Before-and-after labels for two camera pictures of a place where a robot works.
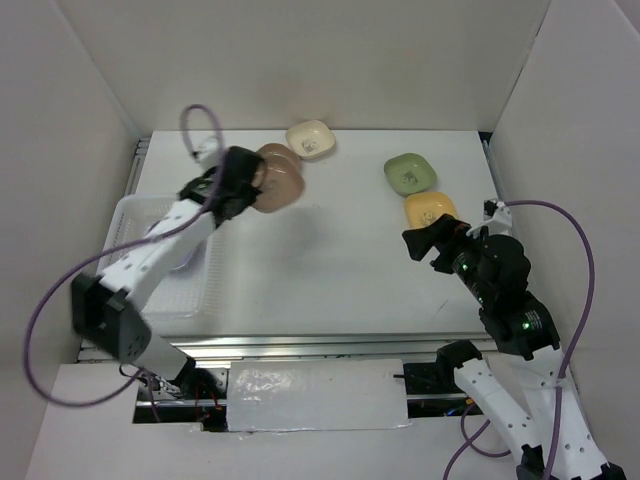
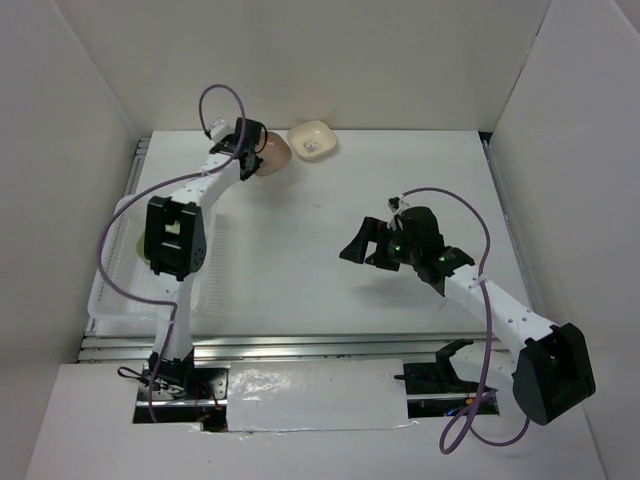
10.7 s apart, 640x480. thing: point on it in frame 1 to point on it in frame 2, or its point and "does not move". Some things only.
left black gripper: [252, 194] to [257, 161]
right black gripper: [445, 227] to [374, 230]
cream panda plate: [311, 139] does not move
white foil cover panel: [317, 395] does not move
